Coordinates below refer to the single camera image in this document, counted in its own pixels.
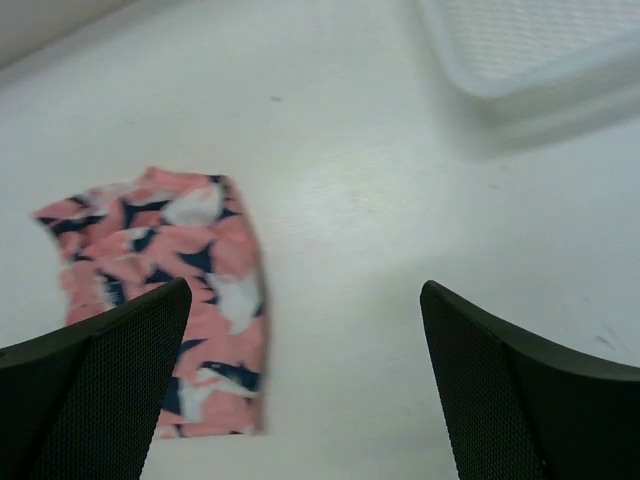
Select pink shark print shorts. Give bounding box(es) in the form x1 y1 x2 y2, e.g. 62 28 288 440
34 167 268 438

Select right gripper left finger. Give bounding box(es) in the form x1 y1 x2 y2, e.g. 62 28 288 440
1 279 191 479

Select white perforated plastic basket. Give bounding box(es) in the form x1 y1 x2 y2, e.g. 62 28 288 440
416 1 639 149

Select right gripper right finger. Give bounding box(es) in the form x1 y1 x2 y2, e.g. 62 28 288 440
420 280 639 479

